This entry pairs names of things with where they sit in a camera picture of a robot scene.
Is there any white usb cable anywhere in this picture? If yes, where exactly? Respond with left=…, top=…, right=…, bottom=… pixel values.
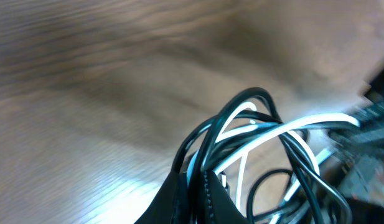
left=185, top=101, right=361, bottom=224

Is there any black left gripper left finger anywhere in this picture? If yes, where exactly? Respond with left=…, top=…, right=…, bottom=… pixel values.
left=135, top=171, right=189, bottom=224

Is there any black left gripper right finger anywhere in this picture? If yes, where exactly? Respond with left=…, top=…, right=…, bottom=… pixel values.
left=200, top=171, right=249, bottom=224

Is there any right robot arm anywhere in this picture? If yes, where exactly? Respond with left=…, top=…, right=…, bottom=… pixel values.
left=188, top=67, right=384, bottom=223

